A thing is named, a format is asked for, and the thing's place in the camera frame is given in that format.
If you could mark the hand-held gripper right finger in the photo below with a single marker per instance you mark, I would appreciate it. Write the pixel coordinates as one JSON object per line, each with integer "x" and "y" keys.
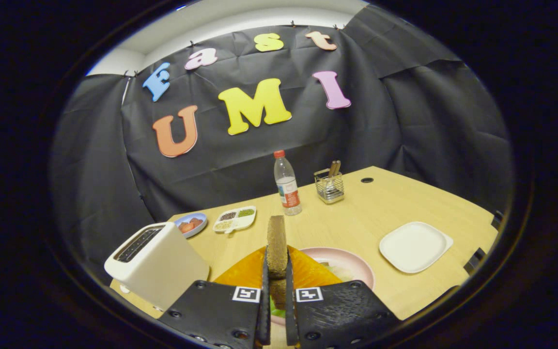
{"x": 289, "y": 310}

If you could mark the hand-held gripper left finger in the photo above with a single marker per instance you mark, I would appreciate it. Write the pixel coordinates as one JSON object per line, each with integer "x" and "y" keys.
{"x": 265, "y": 271}

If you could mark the green lettuce leaf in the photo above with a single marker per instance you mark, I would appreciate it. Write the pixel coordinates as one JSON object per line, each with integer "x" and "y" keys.
{"x": 276, "y": 311}

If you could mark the brown bread slice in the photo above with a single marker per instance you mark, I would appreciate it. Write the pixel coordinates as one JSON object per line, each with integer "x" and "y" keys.
{"x": 277, "y": 242}

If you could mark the white divided condiment tray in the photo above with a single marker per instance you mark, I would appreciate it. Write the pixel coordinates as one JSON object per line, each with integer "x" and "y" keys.
{"x": 234, "y": 219}

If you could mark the pink round plate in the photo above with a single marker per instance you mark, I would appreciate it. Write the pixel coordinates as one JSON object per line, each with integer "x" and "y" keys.
{"x": 359, "y": 271}

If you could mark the blue plate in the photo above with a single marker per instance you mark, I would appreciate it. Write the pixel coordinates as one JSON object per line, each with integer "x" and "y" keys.
{"x": 196, "y": 229}

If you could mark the clear water bottle red cap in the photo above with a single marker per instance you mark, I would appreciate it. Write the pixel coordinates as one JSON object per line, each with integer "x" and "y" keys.
{"x": 287, "y": 189}

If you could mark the red food pieces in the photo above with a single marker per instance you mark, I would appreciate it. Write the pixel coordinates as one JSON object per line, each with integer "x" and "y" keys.
{"x": 189, "y": 225}

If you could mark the white toaster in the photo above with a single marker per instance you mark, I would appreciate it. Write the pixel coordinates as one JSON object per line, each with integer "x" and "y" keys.
{"x": 162, "y": 271}

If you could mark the brown chopstick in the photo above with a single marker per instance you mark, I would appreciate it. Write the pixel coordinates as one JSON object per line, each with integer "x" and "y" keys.
{"x": 332, "y": 168}
{"x": 337, "y": 167}

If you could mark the white square plate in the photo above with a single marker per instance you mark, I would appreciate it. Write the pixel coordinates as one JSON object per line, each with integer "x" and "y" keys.
{"x": 414, "y": 247}

